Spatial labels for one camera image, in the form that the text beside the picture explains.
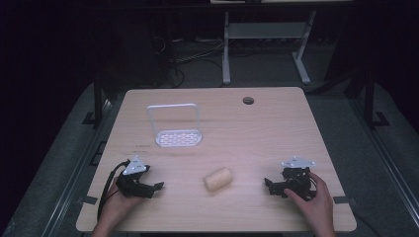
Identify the beige bread roll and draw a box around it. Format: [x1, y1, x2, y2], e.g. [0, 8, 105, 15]
[203, 166, 234, 193]

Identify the person's right hand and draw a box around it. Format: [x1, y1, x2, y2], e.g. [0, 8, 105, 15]
[283, 171, 336, 229]

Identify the bundle of floor cables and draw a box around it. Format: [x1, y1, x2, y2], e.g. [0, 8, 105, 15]
[152, 35, 231, 89]

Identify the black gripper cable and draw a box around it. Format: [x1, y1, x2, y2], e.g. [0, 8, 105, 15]
[97, 159, 131, 221]

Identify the black metal stand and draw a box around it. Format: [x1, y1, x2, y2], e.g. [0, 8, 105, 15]
[362, 63, 391, 130]
[82, 73, 107, 128]

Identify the person's left hand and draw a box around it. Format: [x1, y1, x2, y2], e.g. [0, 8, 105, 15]
[100, 177, 143, 225]

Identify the aluminium floor rail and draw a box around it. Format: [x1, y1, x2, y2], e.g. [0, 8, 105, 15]
[349, 98, 419, 228]
[39, 98, 115, 237]

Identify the white perforated rack with handle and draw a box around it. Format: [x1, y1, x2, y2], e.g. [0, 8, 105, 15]
[146, 103, 204, 148]

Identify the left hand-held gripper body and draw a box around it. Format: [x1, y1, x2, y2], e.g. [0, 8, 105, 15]
[115, 155, 152, 198]

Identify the grey tape strip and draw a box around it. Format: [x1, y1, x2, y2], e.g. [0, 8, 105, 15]
[332, 196, 359, 205]
[77, 195, 99, 205]

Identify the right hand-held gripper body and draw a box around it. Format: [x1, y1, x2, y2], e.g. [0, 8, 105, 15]
[280, 155, 318, 202]

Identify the white metal desk frame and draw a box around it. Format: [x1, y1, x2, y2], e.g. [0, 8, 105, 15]
[221, 9, 312, 86]

